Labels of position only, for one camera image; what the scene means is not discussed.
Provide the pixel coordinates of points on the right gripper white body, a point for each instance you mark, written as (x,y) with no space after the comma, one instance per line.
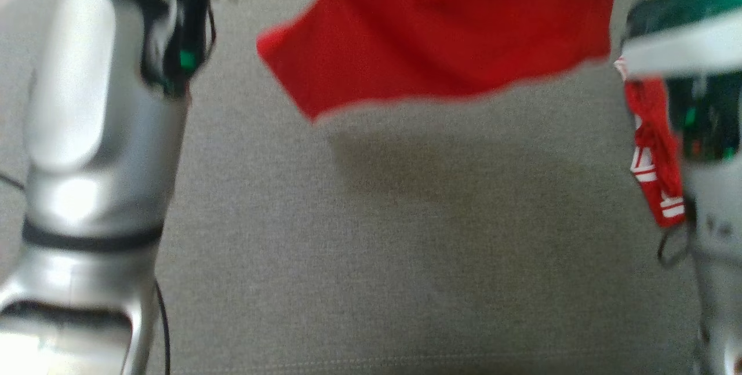
(695,44)

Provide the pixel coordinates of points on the red mesh garment white trim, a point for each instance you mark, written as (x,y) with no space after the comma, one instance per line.
(452,27)

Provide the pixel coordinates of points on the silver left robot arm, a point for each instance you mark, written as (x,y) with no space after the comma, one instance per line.
(87,131)

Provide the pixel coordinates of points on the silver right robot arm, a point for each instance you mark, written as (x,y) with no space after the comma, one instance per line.
(719,218)

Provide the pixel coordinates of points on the grey sofa seat cushion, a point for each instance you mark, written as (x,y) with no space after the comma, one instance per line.
(406,247)

